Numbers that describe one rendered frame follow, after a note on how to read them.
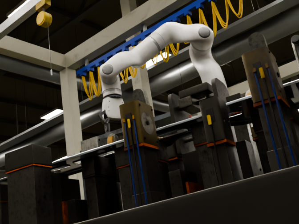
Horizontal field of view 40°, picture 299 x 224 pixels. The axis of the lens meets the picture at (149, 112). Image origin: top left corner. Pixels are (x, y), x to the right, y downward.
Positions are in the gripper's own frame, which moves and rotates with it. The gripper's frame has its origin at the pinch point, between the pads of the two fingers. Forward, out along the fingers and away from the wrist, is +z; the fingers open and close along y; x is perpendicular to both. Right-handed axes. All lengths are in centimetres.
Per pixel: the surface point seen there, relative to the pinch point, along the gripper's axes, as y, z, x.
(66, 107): -141, -152, -327
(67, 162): 33.2, 18.9, 17.8
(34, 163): 48, 22, 27
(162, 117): -3.1, 3.5, 27.7
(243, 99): 16, 20, 81
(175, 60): -553, -397, -532
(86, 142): 21.0, 8.7, 10.3
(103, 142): 15.6, 9.8, 13.1
